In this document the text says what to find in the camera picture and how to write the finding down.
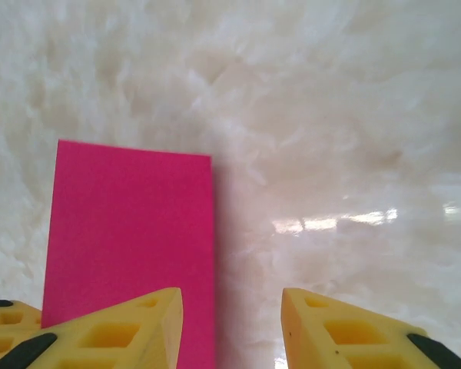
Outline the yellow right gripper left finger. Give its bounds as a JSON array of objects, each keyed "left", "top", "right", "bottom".
[{"left": 0, "top": 287, "right": 184, "bottom": 369}]

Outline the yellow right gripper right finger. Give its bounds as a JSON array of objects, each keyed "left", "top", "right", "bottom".
[{"left": 282, "top": 288, "right": 461, "bottom": 369}]

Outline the pink square paper sheet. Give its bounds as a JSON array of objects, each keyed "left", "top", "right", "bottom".
[{"left": 41, "top": 139, "right": 217, "bottom": 369}]

